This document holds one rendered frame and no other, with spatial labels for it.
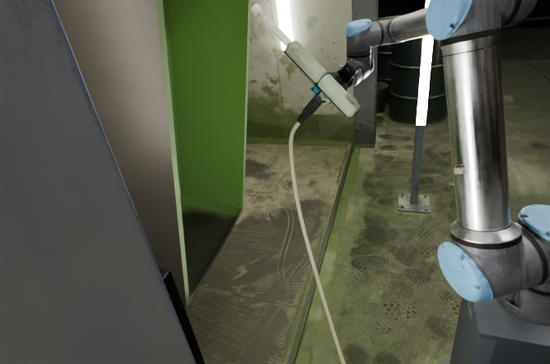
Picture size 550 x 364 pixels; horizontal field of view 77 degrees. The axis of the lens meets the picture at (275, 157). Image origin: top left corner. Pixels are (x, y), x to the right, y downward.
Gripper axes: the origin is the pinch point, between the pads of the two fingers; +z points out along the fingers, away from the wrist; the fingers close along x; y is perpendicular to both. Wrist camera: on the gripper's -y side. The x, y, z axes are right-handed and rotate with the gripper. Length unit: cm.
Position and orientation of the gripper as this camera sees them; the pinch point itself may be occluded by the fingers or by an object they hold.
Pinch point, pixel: (322, 92)
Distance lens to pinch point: 115.4
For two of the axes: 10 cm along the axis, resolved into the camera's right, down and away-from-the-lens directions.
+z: -5.8, 4.6, -6.7
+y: -4.6, 4.9, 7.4
